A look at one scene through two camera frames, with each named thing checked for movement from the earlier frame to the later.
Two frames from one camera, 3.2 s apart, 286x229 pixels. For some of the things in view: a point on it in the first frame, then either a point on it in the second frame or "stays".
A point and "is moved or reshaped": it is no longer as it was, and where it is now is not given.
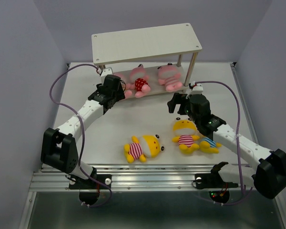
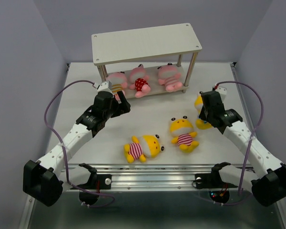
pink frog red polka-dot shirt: x=139 y=81 stays
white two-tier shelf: x=149 y=43 stays
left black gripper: x=120 y=94 to x=125 y=106
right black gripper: x=178 y=98 to x=202 y=115
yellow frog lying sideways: x=150 y=146 stays
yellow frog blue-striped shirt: x=208 y=145 is moved or reshaped
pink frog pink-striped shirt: x=169 y=76 stays
